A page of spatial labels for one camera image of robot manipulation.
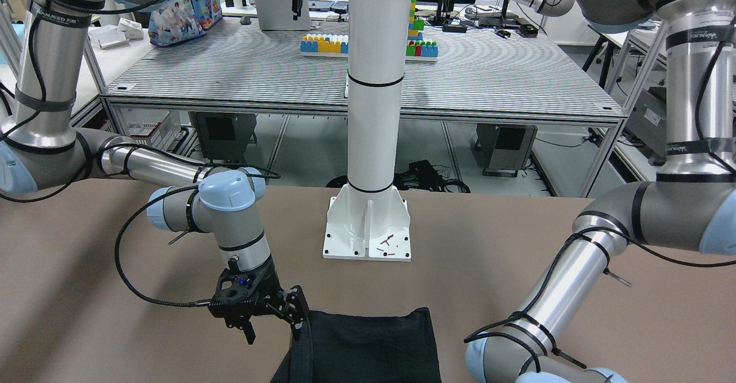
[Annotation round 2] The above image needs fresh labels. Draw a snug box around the black printed t-shirt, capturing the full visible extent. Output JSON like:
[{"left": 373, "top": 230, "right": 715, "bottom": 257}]
[{"left": 271, "top": 307, "right": 441, "bottom": 382}]

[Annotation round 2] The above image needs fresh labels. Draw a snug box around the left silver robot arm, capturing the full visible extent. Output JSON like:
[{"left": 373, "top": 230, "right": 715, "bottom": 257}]
[{"left": 465, "top": 0, "right": 734, "bottom": 382}]

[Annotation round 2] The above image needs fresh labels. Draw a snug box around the striped metal workbench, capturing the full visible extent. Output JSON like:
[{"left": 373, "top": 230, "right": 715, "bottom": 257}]
[{"left": 103, "top": 18, "right": 626, "bottom": 197}]

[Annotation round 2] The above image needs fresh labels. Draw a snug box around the white plastic basket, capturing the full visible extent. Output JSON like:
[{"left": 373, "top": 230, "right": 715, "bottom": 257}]
[{"left": 123, "top": 108, "right": 181, "bottom": 150}]

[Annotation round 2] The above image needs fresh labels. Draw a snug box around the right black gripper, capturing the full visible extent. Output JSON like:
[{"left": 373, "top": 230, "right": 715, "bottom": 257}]
[{"left": 208, "top": 256, "right": 310, "bottom": 344}]

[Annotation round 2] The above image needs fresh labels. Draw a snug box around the colourful toy block set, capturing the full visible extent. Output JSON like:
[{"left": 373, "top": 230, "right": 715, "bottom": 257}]
[{"left": 300, "top": 0, "right": 439, "bottom": 62}]

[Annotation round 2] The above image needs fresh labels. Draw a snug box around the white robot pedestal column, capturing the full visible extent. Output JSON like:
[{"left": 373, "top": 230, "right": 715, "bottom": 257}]
[{"left": 323, "top": 0, "right": 412, "bottom": 262}]

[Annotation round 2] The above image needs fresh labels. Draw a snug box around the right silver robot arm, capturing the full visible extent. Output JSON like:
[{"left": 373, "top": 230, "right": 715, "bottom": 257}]
[{"left": 2, "top": 0, "right": 311, "bottom": 343}]

